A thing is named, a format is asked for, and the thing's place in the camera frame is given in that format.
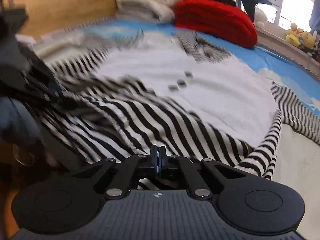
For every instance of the yellow plush toy pile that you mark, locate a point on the yellow plush toy pile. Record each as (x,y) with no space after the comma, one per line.
(300,38)

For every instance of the blue white patterned bedsheet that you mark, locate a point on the blue white patterned bedsheet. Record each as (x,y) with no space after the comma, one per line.
(297,168)

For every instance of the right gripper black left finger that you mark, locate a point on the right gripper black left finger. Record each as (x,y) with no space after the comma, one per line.
(66,203)

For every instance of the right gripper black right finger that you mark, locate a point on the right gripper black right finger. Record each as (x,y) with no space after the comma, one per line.
(246,202)

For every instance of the red folded blanket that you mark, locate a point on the red folded blanket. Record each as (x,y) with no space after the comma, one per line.
(218,19)

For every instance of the wooden bed headboard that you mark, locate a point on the wooden bed headboard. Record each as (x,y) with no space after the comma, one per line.
(45,16)

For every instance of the black white striped garment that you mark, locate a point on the black white striped garment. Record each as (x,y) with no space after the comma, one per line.
(114,97)

